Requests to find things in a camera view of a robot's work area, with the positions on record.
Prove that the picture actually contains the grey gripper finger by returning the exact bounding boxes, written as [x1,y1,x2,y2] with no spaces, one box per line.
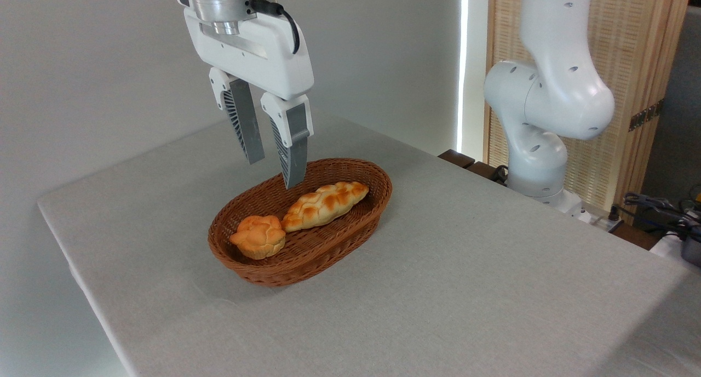
[209,67,266,165]
[261,92,314,190]

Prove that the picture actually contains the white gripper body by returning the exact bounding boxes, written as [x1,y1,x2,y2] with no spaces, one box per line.
[182,7,315,100]

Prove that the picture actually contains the round orange bread roll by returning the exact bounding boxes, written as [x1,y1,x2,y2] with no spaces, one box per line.
[229,215,286,260]

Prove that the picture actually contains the long braided bread loaf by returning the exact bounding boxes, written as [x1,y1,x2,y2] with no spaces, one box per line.
[281,181,370,233]

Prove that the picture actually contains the brown wicker basket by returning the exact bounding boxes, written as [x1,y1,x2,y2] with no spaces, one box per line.
[208,158,393,287]

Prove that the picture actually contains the grey tablecloth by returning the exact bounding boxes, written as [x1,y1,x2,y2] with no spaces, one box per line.
[37,111,701,377]

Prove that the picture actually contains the white power strip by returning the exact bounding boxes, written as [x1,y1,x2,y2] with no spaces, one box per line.
[581,210,625,233]

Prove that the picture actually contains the dark metal screen hinge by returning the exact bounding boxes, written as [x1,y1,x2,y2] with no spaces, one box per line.
[629,99,664,132]

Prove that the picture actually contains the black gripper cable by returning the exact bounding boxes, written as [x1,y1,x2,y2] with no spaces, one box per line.
[249,0,301,55]

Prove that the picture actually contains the tangled black cables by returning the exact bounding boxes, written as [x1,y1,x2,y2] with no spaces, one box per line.
[623,192,701,241]

